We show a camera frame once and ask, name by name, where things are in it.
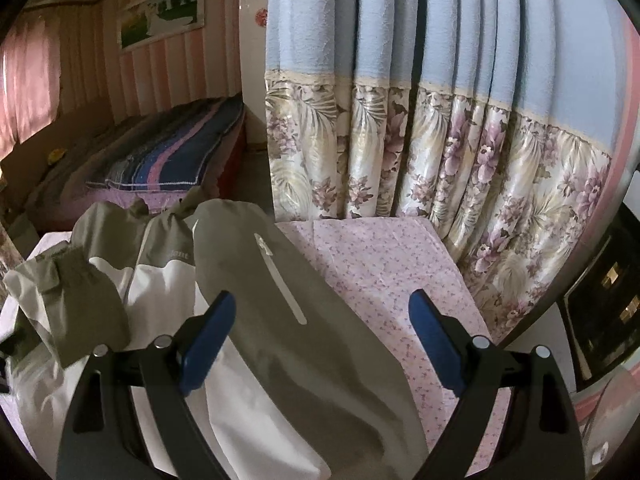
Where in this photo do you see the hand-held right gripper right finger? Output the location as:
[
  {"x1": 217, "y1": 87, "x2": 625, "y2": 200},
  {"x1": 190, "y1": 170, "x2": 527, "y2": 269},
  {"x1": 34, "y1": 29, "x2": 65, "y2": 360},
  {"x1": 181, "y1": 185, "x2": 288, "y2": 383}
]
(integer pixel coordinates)
[{"x1": 409, "y1": 289, "x2": 585, "y2": 480}]

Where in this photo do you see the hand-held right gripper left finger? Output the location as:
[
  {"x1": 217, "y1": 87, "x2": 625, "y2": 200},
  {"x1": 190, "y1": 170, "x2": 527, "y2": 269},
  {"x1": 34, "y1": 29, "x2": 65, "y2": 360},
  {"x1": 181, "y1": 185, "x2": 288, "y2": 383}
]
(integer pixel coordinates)
[{"x1": 56, "y1": 290, "x2": 237, "y2": 480}]

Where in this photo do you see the grey and white jacket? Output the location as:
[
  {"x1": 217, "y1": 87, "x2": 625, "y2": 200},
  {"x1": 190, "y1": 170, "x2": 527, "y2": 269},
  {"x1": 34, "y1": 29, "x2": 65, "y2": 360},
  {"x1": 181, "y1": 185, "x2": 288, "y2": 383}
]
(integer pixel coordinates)
[{"x1": 2, "y1": 197, "x2": 431, "y2": 480}]

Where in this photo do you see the pink floral bed sheet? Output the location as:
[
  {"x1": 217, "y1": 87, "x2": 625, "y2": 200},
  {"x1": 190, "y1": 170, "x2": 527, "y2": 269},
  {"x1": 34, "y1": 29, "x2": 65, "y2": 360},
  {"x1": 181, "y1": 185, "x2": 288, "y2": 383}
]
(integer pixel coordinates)
[{"x1": 0, "y1": 217, "x2": 516, "y2": 480}]

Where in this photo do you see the dark glass cabinet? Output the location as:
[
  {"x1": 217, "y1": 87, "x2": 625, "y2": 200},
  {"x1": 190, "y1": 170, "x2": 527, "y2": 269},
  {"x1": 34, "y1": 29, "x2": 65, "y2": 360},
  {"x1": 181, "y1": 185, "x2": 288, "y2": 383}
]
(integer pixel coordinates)
[{"x1": 557, "y1": 205, "x2": 640, "y2": 391}]

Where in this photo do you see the striped blanket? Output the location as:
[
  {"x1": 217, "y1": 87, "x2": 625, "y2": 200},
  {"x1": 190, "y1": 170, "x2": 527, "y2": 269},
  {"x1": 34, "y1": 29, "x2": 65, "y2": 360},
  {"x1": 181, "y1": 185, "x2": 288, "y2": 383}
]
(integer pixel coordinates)
[{"x1": 25, "y1": 95, "x2": 248, "y2": 231}]

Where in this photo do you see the brown patterned curtain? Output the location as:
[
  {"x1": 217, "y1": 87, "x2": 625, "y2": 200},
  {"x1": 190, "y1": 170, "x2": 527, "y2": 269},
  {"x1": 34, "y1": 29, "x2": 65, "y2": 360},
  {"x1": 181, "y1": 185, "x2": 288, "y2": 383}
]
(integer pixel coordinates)
[{"x1": 0, "y1": 222, "x2": 23, "y2": 301}]

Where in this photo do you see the brown headboard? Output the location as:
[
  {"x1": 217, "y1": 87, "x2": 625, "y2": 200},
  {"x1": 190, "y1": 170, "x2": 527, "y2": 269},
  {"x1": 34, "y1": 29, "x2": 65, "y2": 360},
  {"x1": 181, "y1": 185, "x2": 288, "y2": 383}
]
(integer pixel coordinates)
[{"x1": 0, "y1": 100, "x2": 117, "y2": 181}]

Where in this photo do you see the white wardrobe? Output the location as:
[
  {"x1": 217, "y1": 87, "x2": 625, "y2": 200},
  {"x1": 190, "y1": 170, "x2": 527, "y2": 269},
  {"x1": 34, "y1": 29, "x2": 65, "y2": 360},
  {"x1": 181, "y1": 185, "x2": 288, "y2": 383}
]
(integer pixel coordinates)
[{"x1": 237, "y1": 0, "x2": 273, "y2": 153}]

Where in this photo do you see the blue floral curtain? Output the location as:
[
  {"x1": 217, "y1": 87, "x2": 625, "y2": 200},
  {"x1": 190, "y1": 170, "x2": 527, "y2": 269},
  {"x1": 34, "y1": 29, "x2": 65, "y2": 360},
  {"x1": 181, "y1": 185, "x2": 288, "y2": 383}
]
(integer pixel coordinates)
[{"x1": 264, "y1": 0, "x2": 626, "y2": 331}]

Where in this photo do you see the pink curtain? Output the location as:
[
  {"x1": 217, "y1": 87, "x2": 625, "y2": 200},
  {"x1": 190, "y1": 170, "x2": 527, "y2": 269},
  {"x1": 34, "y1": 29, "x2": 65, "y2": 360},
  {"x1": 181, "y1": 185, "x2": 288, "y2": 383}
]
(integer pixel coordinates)
[{"x1": 0, "y1": 10, "x2": 63, "y2": 161}]

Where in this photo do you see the wall poster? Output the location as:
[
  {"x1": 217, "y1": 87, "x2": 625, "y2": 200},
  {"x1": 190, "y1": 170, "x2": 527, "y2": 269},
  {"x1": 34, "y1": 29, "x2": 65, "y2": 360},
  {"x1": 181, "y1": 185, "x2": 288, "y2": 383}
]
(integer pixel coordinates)
[{"x1": 116, "y1": 0, "x2": 207, "y2": 52}]

